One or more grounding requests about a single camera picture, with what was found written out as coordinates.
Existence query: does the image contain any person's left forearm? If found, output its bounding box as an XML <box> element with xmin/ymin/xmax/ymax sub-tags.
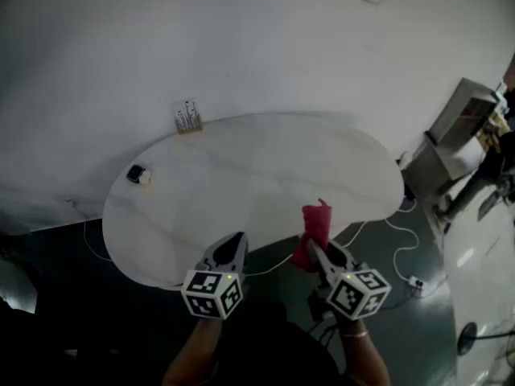
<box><xmin>163</xmin><ymin>318</ymin><xmax>222</xmax><ymax>386</ymax></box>

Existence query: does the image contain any grey metal cabinet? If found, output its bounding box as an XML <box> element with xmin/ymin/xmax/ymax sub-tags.
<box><xmin>402</xmin><ymin>77</ymin><xmax>501</xmax><ymax>193</ymax></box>

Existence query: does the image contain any person's dark clothing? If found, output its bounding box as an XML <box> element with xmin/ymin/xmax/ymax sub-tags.
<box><xmin>223</xmin><ymin>302</ymin><xmax>343</xmax><ymax>386</ymax></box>

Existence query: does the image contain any red cloth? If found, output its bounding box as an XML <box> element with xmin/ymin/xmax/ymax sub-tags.
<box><xmin>289</xmin><ymin>198</ymin><xmax>334</xmax><ymax>273</ymax></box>

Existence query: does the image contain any looped white cable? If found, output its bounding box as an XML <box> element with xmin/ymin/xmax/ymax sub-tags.
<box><xmin>384</xmin><ymin>198</ymin><xmax>420</xmax><ymax>281</ymax></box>

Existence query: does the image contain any black stand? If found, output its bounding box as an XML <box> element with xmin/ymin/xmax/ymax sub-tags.
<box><xmin>437</xmin><ymin>166</ymin><xmax>509</xmax><ymax>221</ymax></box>

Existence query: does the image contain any white oval table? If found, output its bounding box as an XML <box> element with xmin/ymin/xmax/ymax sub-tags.
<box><xmin>101</xmin><ymin>113</ymin><xmax>405</xmax><ymax>289</ymax></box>

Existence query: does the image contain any black square smartwatch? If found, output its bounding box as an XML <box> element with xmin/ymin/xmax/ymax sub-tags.
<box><xmin>125</xmin><ymin>163</ymin><xmax>146</xmax><ymax>184</ymax></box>

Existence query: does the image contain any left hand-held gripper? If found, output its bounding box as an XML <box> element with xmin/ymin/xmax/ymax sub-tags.
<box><xmin>180</xmin><ymin>232</ymin><xmax>249</xmax><ymax>320</ymax></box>

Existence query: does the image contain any thin white cable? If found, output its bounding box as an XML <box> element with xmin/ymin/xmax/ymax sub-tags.
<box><xmin>83</xmin><ymin>220</ymin><xmax>113</xmax><ymax>262</ymax></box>

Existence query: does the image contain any printed card in wooden stand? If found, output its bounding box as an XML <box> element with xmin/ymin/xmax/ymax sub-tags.
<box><xmin>173</xmin><ymin>98</ymin><xmax>204</xmax><ymax>135</ymax></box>

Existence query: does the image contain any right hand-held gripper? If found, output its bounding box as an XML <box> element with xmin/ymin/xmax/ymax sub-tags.
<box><xmin>307</xmin><ymin>238</ymin><xmax>392</xmax><ymax>323</ymax></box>

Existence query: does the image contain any person's right forearm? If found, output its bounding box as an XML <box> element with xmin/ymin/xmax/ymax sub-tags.
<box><xmin>340</xmin><ymin>319</ymin><xmax>393</xmax><ymax>386</ymax></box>

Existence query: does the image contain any black round base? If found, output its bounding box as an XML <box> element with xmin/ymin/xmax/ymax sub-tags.
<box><xmin>455</xmin><ymin>321</ymin><xmax>479</xmax><ymax>357</ymax></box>

